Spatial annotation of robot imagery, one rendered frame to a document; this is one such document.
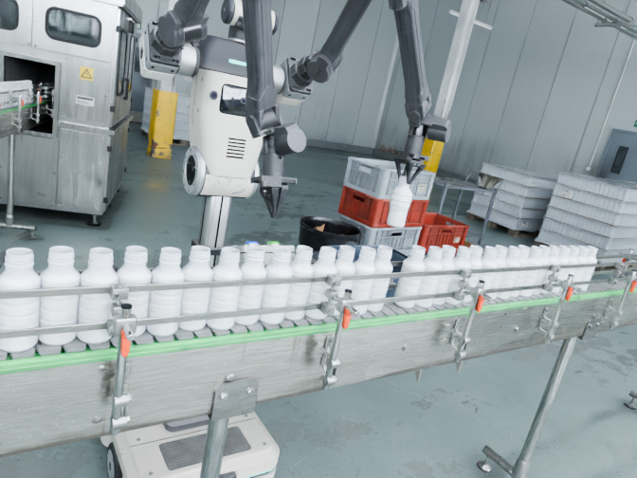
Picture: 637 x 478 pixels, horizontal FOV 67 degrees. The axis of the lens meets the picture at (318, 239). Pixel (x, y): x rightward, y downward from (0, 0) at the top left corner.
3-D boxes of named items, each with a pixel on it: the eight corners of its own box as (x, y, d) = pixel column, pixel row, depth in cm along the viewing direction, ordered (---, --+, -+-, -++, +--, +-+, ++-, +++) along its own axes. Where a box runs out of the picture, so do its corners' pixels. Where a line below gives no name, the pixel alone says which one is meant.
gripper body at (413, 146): (408, 156, 161) (413, 135, 159) (428, 162, 153) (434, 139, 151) (392, 154, 158) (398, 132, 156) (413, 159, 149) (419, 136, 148)
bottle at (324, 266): (330, 314, 115) (344, 249, 111) (321, 323, 110) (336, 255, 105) (307, 306, 117) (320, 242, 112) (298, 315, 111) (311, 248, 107)
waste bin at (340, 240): (303, 322, 333) (321, 235, 315) (273, 294, 368) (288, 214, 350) (354, 317, 359) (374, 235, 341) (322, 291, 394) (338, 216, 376)
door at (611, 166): (624, 238, 985) (664, 136, 928) (577, 223, 1063) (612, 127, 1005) (626, 238, 991) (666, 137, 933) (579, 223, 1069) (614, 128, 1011)
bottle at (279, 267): (261, 310, 110) (273, 242, 105) (286, 317, 109) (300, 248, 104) (252, 321, 104) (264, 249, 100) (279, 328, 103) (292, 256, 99)
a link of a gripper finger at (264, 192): (297, 217, 121) (297, 180, 121) (271, 216, 117) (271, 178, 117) (282, 218, 127) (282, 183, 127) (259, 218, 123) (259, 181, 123)
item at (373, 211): (372, 228, 351) (379, 198, 345) (336, 211, 380) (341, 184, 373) (424, 227, 390) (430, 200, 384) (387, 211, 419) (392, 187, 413)
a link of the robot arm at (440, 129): (419, 93, 149) (408, 110, 145) (455, 100, 144) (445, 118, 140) (418, 124, 158) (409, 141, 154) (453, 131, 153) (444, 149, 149)
